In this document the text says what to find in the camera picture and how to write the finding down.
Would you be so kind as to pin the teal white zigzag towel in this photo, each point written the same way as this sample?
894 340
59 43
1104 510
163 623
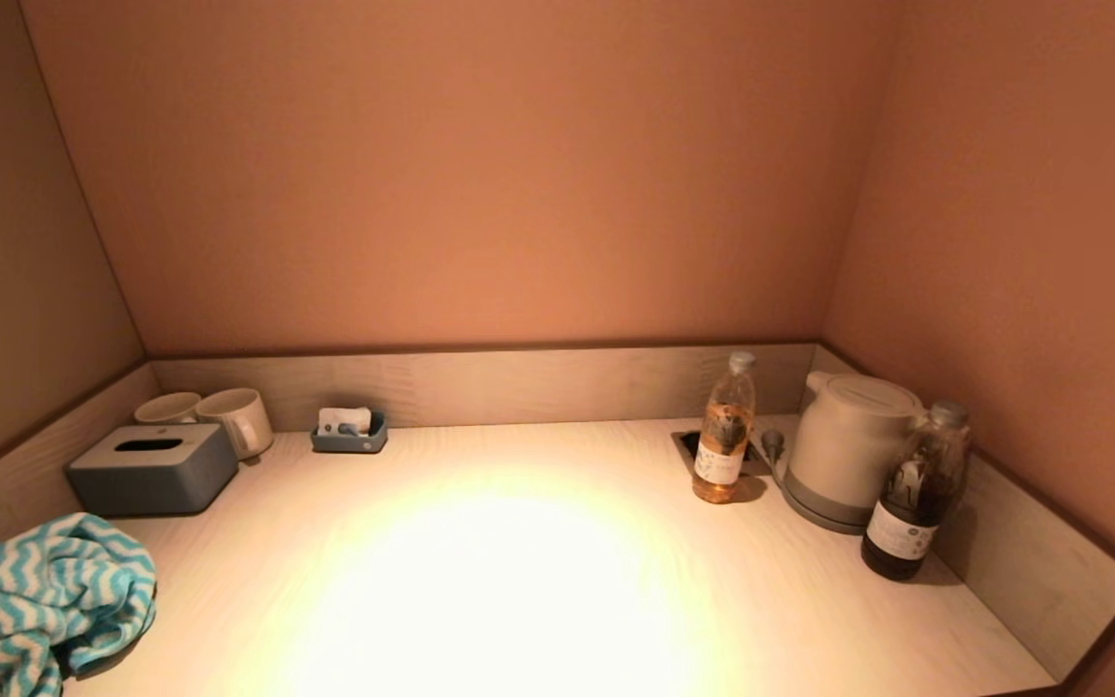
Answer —
45 600

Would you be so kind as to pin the recessed power socket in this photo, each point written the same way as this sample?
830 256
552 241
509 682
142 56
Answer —
687 445

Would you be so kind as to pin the orange drink plastic bottle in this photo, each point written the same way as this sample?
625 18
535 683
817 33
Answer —
723 443

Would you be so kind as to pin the white sachet packets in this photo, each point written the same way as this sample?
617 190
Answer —
344 420

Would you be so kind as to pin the small grey tray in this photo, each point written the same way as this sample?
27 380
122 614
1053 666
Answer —
350 443

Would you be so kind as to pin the grey power plug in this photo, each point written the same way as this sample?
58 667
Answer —
771 443

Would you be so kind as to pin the grey kettle base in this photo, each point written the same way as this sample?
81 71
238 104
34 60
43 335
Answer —
811 513

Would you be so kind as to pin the white electric kettle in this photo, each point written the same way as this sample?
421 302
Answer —
848 434

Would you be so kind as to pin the dark drink plastic bottle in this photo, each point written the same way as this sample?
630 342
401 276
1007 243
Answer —
911 521

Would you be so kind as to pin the grey tissue box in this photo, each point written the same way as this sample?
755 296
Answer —
153 474

